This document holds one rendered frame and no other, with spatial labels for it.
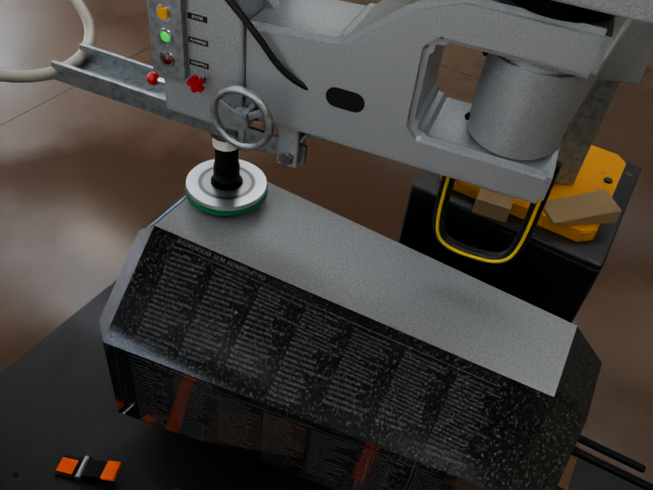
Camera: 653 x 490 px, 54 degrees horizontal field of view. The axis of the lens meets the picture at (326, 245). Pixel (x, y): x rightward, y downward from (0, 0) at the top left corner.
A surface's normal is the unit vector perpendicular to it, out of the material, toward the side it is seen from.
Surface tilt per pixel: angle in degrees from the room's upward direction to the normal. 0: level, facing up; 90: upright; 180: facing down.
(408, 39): 90
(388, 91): 90
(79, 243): 0
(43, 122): 0
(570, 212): 11
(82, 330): 0
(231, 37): 90
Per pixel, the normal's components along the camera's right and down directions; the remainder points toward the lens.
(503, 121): -0.58, 0.52
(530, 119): -0.15, 0.66
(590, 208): -0.10, -0.70
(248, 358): -0.24, -0.11
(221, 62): -0.37, 0.61
